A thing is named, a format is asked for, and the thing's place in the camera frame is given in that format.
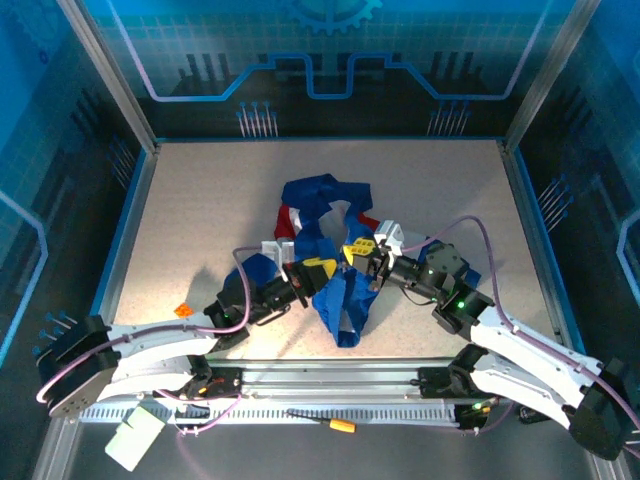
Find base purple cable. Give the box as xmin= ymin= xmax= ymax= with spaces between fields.
xmin=449 ymin=397 xmax=516 ymax=435
xmin=152 ymin=389 xmax=244 ymax=480

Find orange handled screwdriver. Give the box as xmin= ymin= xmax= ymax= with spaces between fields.
xmin=285 ymin=408 xmax=357 ymax=434

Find pale green paper block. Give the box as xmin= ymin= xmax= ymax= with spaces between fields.
xmin=103 ymin=404 xmax=167 ymax=473

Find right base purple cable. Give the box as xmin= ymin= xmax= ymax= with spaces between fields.
xmin=449 ymin=397 xmax=516 ymax=435

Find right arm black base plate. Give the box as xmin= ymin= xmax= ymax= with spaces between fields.
xmin=417 ymin=367 xmax=501 ymax=401

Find aluminium mounting rail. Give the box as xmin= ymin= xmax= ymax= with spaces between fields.
xmin=79 ymin=357 xmax=601 ymax=402

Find slotted white cable duct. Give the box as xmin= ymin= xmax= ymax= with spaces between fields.
xmin=79 ymin=405 xmax=461 ymax=426

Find aluminium frame post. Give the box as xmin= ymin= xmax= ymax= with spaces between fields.
xmin=502 ymin=0 xmax=601 ymax=151
xmin=57 ymin=0 xmax=161 ymax=156

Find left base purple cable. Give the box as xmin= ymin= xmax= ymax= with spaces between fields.
xmin=152 ymin=389 xmax=244 ymax=480

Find blue white red jacket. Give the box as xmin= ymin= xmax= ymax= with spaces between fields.
xmin=222 ymin=173 xmax=482 ymax=350

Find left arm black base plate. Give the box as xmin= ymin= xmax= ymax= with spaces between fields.
xmin=152 ymin=364 xmax=242 ymax=401

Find flat black device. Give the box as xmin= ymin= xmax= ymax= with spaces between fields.
xmin=518 ymin=404 xmax=551 ymax=425

